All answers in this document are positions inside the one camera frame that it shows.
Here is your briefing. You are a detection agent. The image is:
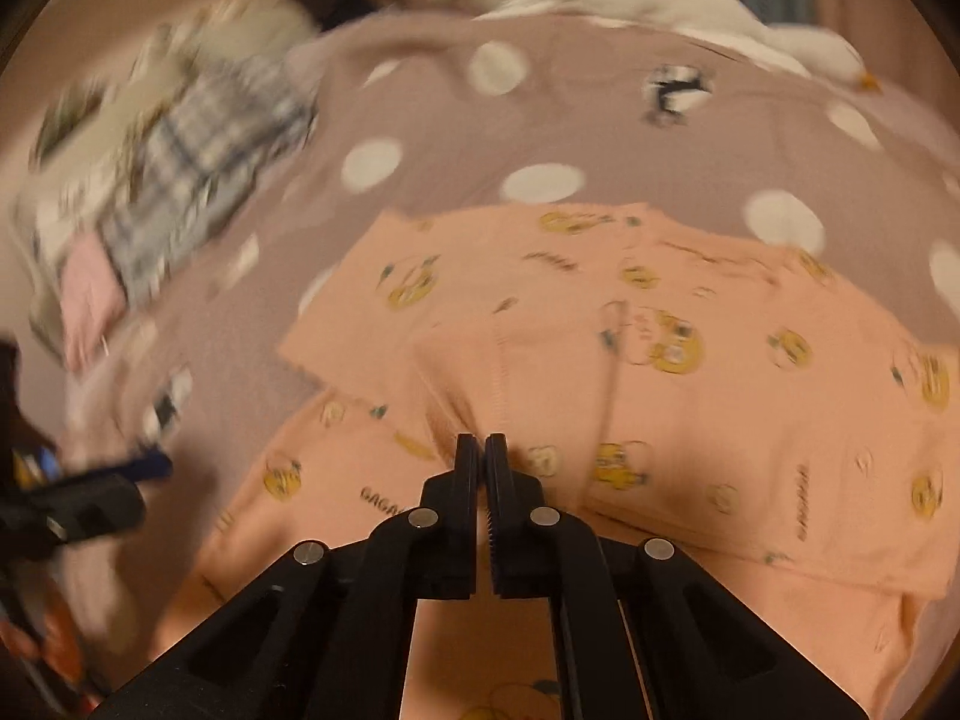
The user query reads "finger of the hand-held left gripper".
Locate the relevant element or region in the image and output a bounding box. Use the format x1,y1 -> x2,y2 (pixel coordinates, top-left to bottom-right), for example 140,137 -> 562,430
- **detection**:
71,447 -> 175,492

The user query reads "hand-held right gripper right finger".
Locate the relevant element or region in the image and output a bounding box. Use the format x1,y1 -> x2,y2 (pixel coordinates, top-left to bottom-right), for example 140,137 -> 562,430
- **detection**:
486,433 -> 865,720

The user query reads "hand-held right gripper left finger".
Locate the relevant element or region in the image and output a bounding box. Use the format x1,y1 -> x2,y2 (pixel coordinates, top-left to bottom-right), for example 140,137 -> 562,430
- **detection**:
97,433 -> 480,720

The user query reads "peach cartoon print garment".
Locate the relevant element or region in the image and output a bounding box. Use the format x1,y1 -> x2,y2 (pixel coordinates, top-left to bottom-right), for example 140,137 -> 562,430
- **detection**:
154,202 -> 960,720

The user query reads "pink folded cloth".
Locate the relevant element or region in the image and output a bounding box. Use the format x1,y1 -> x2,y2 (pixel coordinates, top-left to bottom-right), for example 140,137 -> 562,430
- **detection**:
58,231 -> 130,372

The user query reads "plaid cloth pile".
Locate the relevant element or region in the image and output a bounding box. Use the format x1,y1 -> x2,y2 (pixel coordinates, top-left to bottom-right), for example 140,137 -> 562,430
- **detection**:
26,0 -> 320,316

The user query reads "mauve polka dot blanket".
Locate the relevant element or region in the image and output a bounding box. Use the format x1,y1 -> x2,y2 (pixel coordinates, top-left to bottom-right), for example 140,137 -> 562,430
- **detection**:
15,11 -> 960,720

